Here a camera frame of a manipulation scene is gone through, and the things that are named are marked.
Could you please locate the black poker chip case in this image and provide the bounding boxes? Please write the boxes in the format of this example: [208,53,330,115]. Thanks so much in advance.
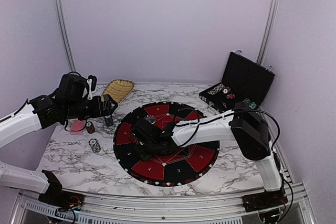
[199,52,275,113]

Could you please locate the orange black chip stack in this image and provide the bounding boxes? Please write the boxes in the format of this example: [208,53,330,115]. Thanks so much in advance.
[86,121,96,134]

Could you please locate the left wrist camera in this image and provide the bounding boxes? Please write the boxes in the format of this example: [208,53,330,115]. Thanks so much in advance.
[86,75,97,100]

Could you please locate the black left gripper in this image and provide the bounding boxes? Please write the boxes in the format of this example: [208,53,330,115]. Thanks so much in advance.
[64,94,117,121]

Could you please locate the red playing card deck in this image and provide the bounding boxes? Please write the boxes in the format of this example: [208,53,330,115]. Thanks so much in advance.
[70,120,86,135]

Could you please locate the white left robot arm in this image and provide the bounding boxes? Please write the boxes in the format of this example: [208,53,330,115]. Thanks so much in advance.
[1,71,118,206]

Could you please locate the aluminium wall post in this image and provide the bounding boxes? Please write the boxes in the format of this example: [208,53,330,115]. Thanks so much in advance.
[54,0,76,71]
[257,0,279,65]

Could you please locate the left aluminium wall post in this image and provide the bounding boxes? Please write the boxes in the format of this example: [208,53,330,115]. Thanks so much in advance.
[54,0,76,71]

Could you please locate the clear round dealer button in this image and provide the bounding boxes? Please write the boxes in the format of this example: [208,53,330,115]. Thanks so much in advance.
[144,115,156,124]

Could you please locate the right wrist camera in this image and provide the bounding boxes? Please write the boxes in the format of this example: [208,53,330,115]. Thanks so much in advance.
[131,119,162,144]

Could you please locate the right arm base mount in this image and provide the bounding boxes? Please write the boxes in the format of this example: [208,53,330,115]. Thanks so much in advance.
[242,185,288,212]

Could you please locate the white black chip stack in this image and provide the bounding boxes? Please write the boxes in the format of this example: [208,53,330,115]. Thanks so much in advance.
[88,138,101,153]

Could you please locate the round red black poker mat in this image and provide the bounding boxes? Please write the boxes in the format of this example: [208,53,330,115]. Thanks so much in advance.
[113,102,220,187]

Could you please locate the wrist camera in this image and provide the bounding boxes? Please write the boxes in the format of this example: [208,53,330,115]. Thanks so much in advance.
[86,75,97,100]
[131,119,162,144]

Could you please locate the right aluminium wall post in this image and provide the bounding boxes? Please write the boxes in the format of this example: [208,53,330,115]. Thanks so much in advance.
[257,0,279,65]

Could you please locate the blue green chip stack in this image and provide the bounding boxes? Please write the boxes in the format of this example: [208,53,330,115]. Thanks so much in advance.
[104,115,113,127]

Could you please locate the woven bamboo tray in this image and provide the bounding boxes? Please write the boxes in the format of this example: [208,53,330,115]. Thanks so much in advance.
[102,79,135,104]

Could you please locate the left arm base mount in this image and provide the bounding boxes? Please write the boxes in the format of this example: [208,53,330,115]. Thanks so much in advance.
[38,170,84,210]

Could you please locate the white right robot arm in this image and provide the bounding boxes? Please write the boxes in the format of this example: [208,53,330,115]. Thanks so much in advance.
[131,102,282,207]

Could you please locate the aluminium front rail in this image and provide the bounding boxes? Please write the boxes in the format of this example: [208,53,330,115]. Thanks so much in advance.
[9,183,316,223]

